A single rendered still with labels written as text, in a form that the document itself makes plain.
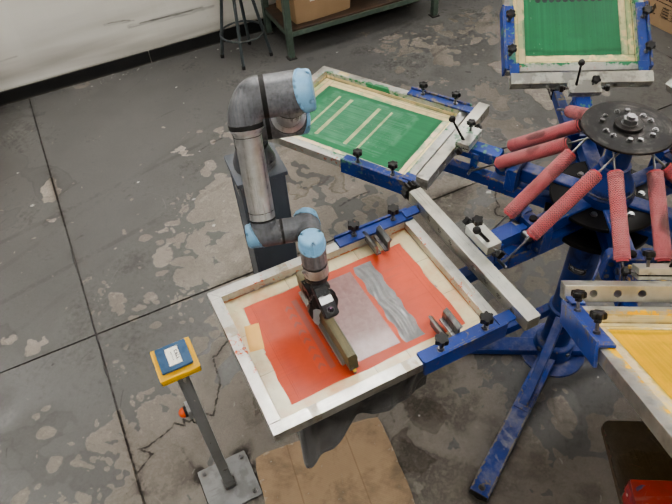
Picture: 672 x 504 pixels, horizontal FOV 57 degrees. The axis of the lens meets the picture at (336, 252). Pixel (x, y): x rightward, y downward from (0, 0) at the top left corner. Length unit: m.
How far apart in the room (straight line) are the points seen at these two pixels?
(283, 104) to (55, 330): 2.26
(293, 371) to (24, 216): 2.78
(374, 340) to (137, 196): 2.53
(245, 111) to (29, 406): 2.12
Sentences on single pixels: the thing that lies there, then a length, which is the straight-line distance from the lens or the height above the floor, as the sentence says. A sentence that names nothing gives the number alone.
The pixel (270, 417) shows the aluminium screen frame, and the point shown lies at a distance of 1.82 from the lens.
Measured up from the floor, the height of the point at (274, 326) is 0.95.
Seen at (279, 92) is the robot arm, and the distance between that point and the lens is 1.67.
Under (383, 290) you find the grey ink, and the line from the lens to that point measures 2.09.
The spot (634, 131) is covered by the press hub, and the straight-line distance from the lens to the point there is 2.27.
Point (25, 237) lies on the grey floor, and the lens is 4.21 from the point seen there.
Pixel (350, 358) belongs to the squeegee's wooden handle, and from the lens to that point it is 1.83.
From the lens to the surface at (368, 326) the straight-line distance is 2.01.
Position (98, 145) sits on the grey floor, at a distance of 4.74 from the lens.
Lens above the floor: 2.57
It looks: 47 degrees down
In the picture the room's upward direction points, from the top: 5 degrees counter-clockwise
